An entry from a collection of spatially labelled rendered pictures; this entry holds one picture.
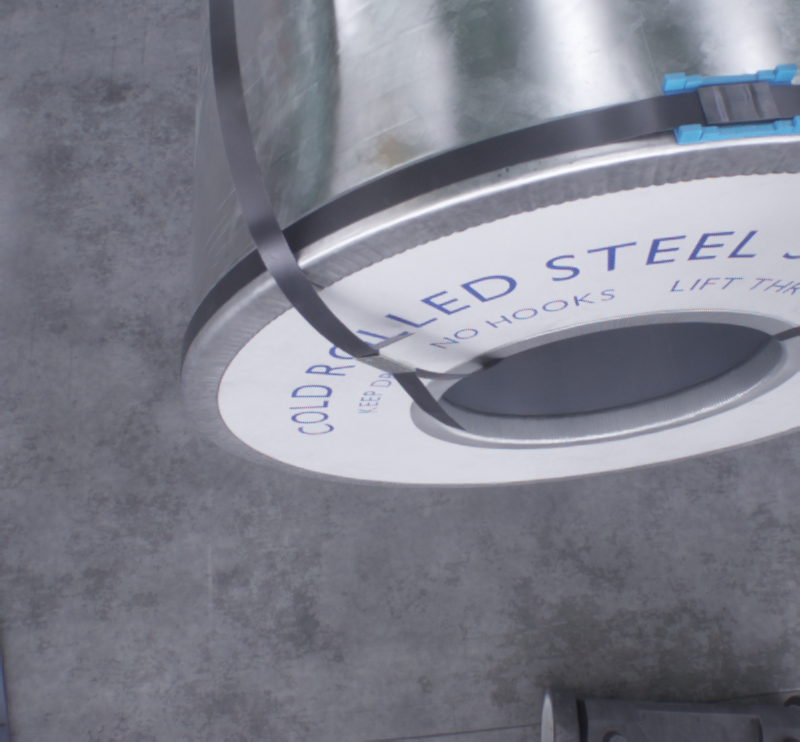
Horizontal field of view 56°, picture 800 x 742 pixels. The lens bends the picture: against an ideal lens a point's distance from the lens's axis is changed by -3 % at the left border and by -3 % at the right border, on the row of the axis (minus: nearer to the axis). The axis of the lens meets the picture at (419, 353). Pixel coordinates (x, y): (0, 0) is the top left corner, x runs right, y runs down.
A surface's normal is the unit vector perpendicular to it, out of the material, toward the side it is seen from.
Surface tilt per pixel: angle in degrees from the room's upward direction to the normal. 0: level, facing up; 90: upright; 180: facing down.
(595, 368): 14
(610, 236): 90
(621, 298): 90
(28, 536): 0
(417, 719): 0
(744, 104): 2
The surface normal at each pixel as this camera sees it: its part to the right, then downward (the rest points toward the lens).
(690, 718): 0.00, -0.37
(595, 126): -0.25, -0.34
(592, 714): 0.04, -0.92
